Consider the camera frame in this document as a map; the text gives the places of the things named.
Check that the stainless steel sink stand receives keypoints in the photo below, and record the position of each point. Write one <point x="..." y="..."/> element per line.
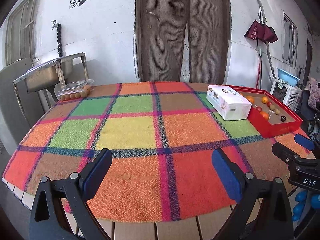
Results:
<point x="48" y="74"/>

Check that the window right wall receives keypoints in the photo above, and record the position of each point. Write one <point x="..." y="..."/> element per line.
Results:
<point x="290" y="41"/>

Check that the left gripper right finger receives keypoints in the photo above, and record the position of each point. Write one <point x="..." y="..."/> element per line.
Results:
<point x="262" y="208"/>

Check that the wall water tap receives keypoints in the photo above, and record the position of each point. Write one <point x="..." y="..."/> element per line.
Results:
<point x="55" y="24"/>

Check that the colourful plaid tablecloth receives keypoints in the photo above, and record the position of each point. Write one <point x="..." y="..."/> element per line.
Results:
<point x="161" y="135"/>

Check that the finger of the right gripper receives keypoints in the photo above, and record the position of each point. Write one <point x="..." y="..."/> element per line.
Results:
<point x="305" y="142"/>
<point x="293" y="160"/>

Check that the parked electric scooter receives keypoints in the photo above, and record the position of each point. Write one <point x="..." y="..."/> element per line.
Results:
<point x="309" y="109"/>

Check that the grey board panel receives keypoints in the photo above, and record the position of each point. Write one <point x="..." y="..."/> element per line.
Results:
<point x="20" y="111"/>

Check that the red mop handle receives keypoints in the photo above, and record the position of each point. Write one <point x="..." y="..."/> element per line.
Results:
<point x="259" y="74"/>

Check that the dark plum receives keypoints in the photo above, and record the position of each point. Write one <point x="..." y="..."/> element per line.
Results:
<point x="283" y="118"/>

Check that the blue plastic basin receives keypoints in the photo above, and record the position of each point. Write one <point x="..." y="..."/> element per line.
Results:
<point x="289" y="78"/>

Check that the dark red folded umbrella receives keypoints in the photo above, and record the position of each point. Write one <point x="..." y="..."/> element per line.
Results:
<point x="260" y="31"/>

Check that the white tissue pack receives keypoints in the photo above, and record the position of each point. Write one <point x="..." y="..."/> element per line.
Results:
<point x="231" y="105"/>

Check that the window with bars left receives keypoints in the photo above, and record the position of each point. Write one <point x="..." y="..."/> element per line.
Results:
<point x="19" y="40"/>

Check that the red tomato front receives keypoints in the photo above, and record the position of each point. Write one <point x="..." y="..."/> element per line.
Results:
<point x="258" y="108"/>

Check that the brown quilted door curtain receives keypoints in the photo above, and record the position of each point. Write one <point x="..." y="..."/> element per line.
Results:
<point x="164" y="29"/>

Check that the orange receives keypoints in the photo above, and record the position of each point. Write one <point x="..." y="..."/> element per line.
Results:
<point x="264" y="100"/>
<point x="250" y="99"/>

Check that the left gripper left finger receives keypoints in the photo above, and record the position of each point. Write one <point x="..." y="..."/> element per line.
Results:
<point x="48" y="219"/>

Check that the red cardboard box tray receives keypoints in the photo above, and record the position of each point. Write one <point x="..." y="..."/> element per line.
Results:
<point x="274" y="126"/>

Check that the white air conditioner unit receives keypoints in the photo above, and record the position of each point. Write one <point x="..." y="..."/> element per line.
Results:
<point x="288" y="95"/>

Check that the clear plastic fruit container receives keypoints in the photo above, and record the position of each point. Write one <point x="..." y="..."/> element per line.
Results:
<point x="76" y="90"/>

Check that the blue gloved hand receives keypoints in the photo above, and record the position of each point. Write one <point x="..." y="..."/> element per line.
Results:
<point x="305" y="201"/>

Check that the large dark orange tangerine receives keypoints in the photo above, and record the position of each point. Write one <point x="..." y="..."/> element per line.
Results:
<point x="265" y="115"/>

